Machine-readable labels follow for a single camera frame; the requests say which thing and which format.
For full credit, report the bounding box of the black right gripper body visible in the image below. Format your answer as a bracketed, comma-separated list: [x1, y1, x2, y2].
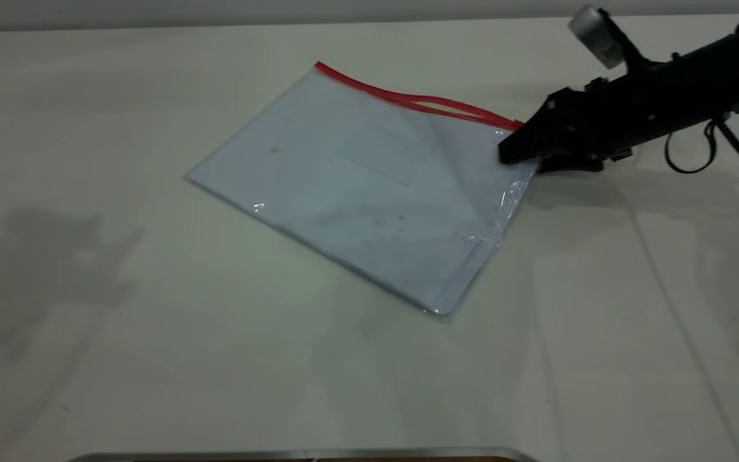
[568, 61, 673, 162]

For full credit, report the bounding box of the clear plastic zipper bag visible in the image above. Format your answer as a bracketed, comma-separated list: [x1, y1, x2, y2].
[185, 61, 540, 316]

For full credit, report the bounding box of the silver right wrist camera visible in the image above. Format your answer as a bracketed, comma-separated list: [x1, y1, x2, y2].
[567, 5, 651, 73]

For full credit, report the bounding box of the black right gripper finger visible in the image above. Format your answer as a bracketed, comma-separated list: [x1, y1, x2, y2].
[497, 90, 585, 166]
[535, 154, 605, 175]

